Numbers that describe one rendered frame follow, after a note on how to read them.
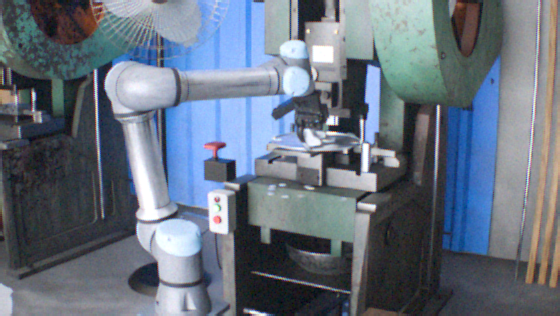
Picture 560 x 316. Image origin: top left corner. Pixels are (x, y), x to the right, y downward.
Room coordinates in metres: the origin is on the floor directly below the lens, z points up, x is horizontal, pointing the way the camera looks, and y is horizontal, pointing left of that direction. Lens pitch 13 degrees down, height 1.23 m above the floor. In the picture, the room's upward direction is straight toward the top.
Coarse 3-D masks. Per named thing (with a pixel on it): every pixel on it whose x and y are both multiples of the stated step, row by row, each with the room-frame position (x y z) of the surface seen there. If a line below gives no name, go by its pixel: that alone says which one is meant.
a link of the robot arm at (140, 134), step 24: (120, 72) 1.63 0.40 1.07; (120, 120) 1.67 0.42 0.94; (144, 120) 1.68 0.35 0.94; (144, 144) 1.68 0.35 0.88; (144, 168) 1.68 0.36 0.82; (144, 192) 1.69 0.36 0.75; (168, 192) 1.74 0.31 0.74; (144, 216) 1.69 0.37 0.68; (168, 216) 1.69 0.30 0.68; (144, 240) 1.70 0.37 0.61
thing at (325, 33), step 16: (304, 32) 2.27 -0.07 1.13; (320, 32) 2.24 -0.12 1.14; (336, 32) 2.20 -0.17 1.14; (320, 48) 2.23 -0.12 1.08; (336, 48) 2.21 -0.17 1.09; (320, 64) 2.24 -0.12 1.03; (336, 64) 2.21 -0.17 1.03; (320, 80) 2.24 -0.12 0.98; (336, 80) 2.21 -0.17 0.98; (352, 80) 2.26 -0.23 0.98; (320, 96) 2.20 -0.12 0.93; (336, 96) 2.21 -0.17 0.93; (352, 96) 2.26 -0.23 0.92
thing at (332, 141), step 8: (280, 136) 2.27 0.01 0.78; (288, 136) 2.28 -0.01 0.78; (296, 136) 2.28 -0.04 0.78; (328, 136) 2.28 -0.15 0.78; (336, 136) 2.28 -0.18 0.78; (344, 136) 2.28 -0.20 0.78; (352, 136) 2.26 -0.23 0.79; (280, 144) 2.14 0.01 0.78; (288, 144) 2.14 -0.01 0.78; (296, 144) 2.14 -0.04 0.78; (320, 144) 2.13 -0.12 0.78; (328, 144) 2.14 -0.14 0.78; (336, 144) 2.15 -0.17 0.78; (344, 144) 2.15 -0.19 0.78; (352, 144) 2.15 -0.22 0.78
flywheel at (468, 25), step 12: (456, 0) 2.02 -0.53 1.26; (468, 0) 2.04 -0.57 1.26; (480, 0) 2.06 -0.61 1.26; (456, 12) 2.22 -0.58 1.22; (468, 12) 2.34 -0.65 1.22; (480, 12) 2.36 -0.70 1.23; (456, 24) 2.22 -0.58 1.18; (468, 24) 2.32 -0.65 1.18; (480, 24) 2.36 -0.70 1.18; (468, 36) 2.29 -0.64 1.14; (468, 48) 2.25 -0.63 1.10
